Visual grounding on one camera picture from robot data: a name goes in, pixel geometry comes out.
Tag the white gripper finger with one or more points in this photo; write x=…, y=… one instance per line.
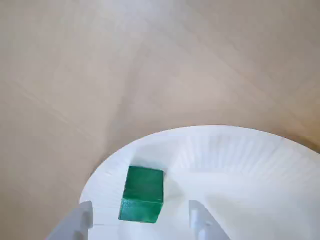
x=202, y=225
x=72, y=225

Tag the green cube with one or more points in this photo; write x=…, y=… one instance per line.
x=143, y=187

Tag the white paper plate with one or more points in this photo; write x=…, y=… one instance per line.
x=237, y=180

